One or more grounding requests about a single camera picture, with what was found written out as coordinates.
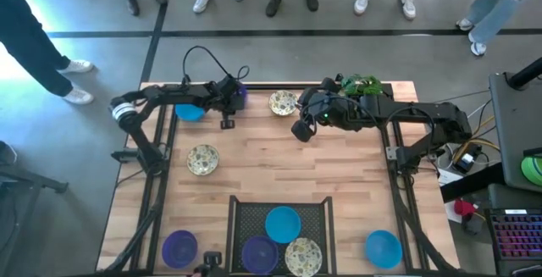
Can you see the yellow floral mini bowl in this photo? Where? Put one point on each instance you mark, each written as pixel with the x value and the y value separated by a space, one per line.
pixel 283 102
pixel 303 257
pixel 202 159

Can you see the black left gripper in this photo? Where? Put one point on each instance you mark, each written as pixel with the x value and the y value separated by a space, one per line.
pixel 226 97

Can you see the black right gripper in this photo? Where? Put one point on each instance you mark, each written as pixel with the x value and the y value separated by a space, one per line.
pixel 330 109

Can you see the black floor stand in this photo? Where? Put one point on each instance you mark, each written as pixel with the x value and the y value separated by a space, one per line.
pixel 42 182

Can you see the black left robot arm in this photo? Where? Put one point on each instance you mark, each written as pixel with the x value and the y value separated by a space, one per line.
pixel 169 95

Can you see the black power box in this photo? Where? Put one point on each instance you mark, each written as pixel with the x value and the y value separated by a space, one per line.
pixel 466 162

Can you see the grey metal bracket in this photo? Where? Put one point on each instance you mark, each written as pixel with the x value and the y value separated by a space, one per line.
pixel 391 153

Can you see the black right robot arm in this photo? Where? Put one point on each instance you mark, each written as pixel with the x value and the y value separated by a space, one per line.
pixel 423 109

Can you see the black aluminium rig frame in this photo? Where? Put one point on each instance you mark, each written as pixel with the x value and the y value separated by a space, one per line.
pixel 275 86

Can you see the grey table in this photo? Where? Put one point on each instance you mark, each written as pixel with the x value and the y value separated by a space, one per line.
pixel 516 133

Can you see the black metal mesh rack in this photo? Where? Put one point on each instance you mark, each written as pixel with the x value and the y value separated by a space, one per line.
pixel 230 239

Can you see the white paper sheet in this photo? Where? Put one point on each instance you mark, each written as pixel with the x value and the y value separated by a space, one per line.
pixel 449 177

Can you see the red object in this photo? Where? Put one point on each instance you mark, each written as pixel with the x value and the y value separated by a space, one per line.
pixel 463 207

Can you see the blue plastic mini bowl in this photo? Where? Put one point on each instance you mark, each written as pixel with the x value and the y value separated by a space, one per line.
pixel 283 224
pixel 383 249
pixel 189 114

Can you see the black pole stand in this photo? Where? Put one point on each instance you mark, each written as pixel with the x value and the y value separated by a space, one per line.
pixel 527 73

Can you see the green tape roll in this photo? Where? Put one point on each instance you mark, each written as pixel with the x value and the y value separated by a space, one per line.
pixel 532 171

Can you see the green plant in white pot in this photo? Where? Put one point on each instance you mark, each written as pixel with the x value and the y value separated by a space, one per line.
pixel 360 84

